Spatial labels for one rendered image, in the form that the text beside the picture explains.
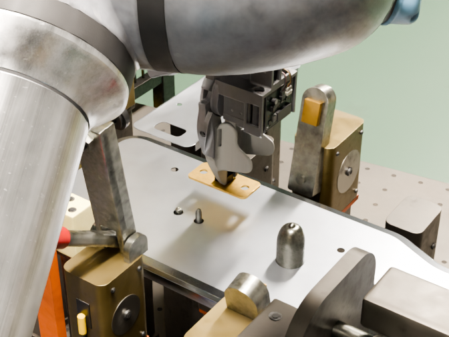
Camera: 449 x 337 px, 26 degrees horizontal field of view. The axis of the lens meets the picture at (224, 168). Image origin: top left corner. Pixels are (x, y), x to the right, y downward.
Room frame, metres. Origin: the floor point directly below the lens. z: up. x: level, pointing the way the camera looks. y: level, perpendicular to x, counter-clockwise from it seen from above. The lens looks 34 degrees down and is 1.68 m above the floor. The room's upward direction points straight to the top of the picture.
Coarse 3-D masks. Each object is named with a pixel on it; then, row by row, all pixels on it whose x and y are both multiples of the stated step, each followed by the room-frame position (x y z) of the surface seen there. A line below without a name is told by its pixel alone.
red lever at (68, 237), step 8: (64, 232) 0.73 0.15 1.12; (72, 232) 0.74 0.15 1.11; (80, 232) 0.75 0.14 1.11; (88, 232) 0.76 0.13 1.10; (96, 232) 0.77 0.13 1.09; (104, 232) 0.78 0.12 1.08; (112, 232) 0.79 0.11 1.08; (64, 240) 0.72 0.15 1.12; (72, 240) 0.74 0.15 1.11; (80, 240) 0.75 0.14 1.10; (88, 240) 0.75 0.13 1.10; (96, 240) 0.76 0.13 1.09; (104, 240) 0.77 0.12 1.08; (112, 240) 0.78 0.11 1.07; (56, 248) 0.72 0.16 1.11; (64, 248) 0.73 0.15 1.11
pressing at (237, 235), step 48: (144, 144) 1.08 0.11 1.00; (144, 192) 0.97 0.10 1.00; (192, 192) 0.97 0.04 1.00; (288, 192) 0.98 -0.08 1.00; (192, 240) 0.88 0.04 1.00; (240, 240) 0.88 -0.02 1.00; (336, 240) 0.88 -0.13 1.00; (384, 240) 0.88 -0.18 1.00; (192, 288) 0.79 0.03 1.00; (288, 288) 0.80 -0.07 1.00
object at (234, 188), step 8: (200, 168) 0.98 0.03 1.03; (208, 168) 0.98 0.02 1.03; (192, 176) 0.96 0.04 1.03; (200, 176) 0.96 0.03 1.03; (208, 176) 0.96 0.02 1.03; (232, 176) 0.96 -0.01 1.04; (240, 176) 0.96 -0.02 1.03; (208, 184) 0.95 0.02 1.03; (216, 184) 0.95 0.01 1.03; (232, 184) 0.95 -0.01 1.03; (240, 184) 0.95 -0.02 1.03; (248, 184) 0.95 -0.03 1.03; (256, 184) 0.95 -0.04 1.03; (224, 192) 0.93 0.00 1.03; (232, 192) 0.93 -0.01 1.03; (240, 192) 0.93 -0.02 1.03; (248, 192) 0.93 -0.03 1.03
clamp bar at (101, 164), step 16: (96, 128) 0.77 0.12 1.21; (112, 128) 0.78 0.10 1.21; (96, 144) 0.77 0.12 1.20; (112, 144) 0.78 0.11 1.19; (80, 160) 0.79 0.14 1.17; (96, 160) 0.77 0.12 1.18; (112, 160) 0.78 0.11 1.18; (96, 176) 0.78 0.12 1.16; (112, 176) 0.77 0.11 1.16; (96, 192) 0.79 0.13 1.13; (112, 192) 0.77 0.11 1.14; (96, 208) 0.79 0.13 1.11; (112, 208) 0.78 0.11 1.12; (128, 208) 0.79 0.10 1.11; (96, 224) 0.80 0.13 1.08; (112, 224) 0.78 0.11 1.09; (128, 224) 0.79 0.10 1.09
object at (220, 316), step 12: (216, 312) 0.68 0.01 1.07; (228, 312) 0.68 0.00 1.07; (204, 324) 0.66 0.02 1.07; (216, 324) 0.66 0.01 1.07; (228, 324) 0.66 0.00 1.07; (240, 324) 0.66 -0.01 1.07; (192, 336) 0.65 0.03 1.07; (204, 336) 0.65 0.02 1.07; (216, 336) 0.65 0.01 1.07; (228, 336) 0.65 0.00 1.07
